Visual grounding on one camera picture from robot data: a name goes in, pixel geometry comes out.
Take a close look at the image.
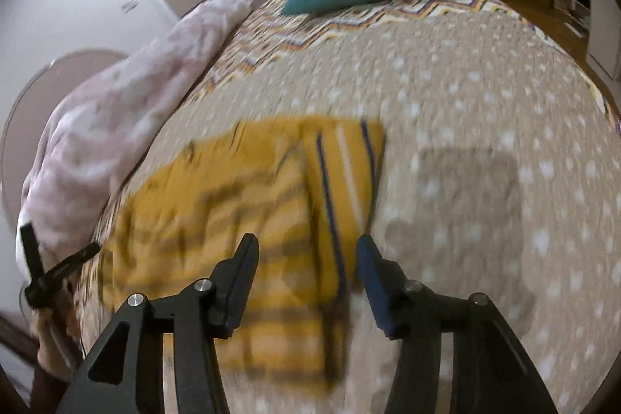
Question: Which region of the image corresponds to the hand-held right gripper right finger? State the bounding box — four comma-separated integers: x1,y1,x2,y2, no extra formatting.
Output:
356,234,564,414

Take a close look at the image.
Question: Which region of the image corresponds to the beige dotted bedspread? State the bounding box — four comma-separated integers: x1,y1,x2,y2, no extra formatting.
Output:
78,0,621,414

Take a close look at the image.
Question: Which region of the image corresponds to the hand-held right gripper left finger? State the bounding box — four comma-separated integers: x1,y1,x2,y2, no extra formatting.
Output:
54,233,260,414

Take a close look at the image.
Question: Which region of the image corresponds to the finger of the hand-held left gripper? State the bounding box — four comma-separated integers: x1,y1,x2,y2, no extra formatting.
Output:
18,223,102,309

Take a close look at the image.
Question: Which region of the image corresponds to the yellow striped small garment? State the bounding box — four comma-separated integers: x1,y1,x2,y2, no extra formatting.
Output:
99,116,387,397

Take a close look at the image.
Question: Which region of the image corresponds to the pink white blanket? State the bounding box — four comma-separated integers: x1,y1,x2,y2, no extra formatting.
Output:
14,0,255,272

